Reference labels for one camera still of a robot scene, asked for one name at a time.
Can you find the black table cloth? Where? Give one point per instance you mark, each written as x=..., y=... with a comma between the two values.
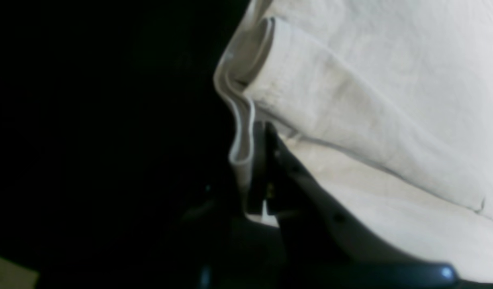
x=110, y=129

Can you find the white T-shirt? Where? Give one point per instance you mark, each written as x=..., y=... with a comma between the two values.
x=388, y=103

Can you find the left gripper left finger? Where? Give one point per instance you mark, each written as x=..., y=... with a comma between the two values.
x=258, y=185

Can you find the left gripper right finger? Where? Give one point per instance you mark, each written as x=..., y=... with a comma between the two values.
x=328, y=247

